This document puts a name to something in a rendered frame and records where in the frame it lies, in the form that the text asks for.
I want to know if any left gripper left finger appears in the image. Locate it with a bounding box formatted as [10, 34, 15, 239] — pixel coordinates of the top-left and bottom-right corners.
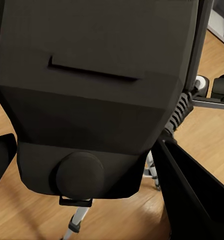
[0, 133, 17, 179]

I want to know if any camera tripod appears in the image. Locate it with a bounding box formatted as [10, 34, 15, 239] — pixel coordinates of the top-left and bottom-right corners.
[61, 80, 201, 240]

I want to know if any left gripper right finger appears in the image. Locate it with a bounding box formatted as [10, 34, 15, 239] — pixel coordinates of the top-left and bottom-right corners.
[151, 135, 224, 240]

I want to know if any digital camera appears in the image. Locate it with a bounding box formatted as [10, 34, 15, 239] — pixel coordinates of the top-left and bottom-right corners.
[0, 0, 213, 208]

